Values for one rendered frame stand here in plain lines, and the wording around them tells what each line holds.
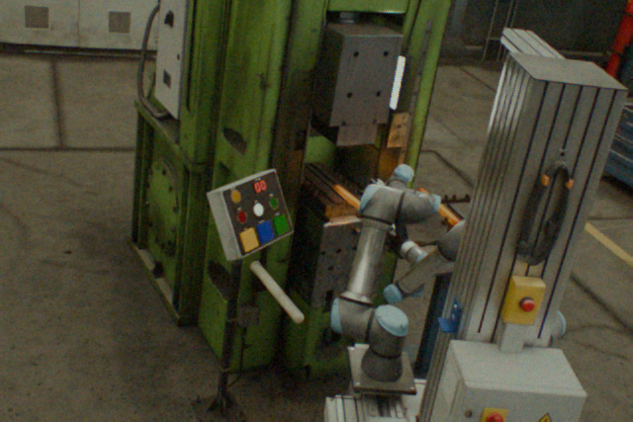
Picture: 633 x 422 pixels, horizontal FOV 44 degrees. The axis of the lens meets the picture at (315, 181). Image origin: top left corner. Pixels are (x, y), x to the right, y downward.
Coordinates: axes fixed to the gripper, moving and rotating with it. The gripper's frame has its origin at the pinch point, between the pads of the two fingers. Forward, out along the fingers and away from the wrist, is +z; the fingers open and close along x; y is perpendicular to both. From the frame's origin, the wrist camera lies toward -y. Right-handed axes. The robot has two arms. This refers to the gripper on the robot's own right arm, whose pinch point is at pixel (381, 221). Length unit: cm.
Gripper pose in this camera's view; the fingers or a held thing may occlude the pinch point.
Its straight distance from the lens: 341.6
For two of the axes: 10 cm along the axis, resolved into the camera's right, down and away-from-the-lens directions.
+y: -1.3, 9.0, 4.0
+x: 8.6, -0.9, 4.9
